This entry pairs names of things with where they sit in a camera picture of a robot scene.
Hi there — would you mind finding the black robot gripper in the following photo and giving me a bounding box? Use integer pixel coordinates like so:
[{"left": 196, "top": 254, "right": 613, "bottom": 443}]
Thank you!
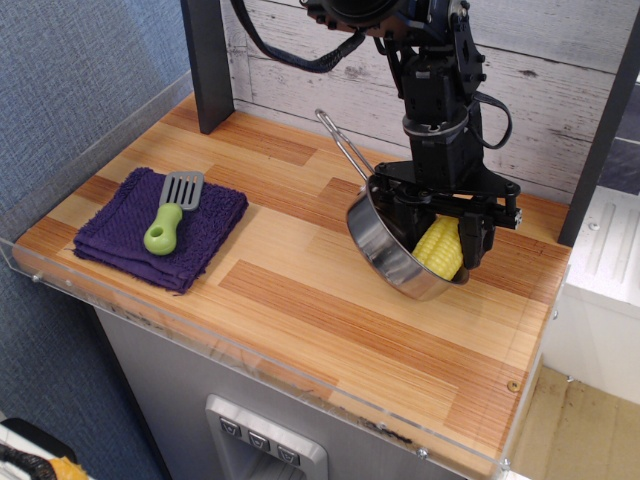
[{"left": 373, "top": 119, "right": 522, "bottom": 270}]

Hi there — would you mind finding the yellow plastic corn cob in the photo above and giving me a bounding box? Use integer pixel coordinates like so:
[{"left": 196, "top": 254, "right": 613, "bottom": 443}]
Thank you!
[{"left": 412, "top": 216, "right": 463, "bottom": 281}]

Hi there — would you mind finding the stainless steel pot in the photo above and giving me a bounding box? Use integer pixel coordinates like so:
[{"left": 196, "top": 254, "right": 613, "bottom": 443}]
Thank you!
[{"left": 315, "top": 109, "right": 469, "bottom": 301}]

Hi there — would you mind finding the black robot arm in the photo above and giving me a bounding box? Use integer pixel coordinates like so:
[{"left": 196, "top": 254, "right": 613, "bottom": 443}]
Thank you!
[{"left": 304, "top": 1, "right": 521, "bottom": 269}]

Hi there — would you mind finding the white toy sink counter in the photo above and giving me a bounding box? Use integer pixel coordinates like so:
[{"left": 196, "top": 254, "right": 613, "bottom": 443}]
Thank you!
[{"left": 542, "top": 186, "right": 639, "bottom": 403}]

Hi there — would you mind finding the grey green toy spatula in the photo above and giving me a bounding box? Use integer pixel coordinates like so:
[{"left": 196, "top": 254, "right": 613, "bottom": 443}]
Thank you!
[{"left": 143, "top": 171, "right": 204, "bottom": 256}]

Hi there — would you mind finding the silver dispenser button panel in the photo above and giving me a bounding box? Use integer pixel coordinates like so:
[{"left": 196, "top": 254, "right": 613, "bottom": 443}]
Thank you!
[{"left": 205, "top": 394, "right": 329, "bottom": 479}]

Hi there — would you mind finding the grey toy fridge cabinet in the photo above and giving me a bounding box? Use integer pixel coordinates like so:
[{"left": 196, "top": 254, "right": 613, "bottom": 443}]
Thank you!
[{"left": 97, "top": 310, "right": 458, "bottom": 479}]

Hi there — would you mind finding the purple folded towel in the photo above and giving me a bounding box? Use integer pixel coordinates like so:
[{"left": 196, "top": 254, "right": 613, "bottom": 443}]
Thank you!
[{"left": 74, "top": 168, "right": 248, "bottom": 294}]

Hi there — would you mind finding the clear acrylic table guard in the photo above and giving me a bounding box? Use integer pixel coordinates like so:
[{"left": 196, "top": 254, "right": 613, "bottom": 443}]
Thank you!
[{"left": 1, "top": 56, "right": 567, "bottom": 479}]

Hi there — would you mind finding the yellow object at corner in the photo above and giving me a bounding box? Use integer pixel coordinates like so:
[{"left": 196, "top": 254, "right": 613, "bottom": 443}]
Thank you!
[{"left": 49, "top": 457, "right": 90, "bottom": 480}]

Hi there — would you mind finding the dark right upright post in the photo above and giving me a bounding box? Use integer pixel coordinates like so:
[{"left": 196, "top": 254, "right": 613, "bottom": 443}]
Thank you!
[{"left": 558, "top": 13, "right": 639, "bottom": 247}]

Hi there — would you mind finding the dark upright post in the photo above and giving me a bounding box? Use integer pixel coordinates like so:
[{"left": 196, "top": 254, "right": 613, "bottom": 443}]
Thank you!
[
  {"left": 180, "top": 0, "right": 235, "bottom": 134},
  {"left": 558, "top": 13, "right": 639, "bottom": 247}
]

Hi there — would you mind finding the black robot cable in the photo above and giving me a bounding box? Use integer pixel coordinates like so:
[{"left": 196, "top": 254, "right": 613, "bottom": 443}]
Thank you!
[{"left": 228, "top": 0, "right": 514, "bottom": 150}]

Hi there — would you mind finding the dark left upright post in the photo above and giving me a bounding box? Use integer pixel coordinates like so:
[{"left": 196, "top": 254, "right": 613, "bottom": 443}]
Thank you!
[{"left": 180, "top": 0, "right": 235, "bottom": 134}]

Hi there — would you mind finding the black braided cable at corner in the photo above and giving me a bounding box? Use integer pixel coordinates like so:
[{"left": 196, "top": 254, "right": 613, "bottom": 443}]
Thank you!
[{"left": 0, "top": 444, "right": 59, "bottom": 480}]

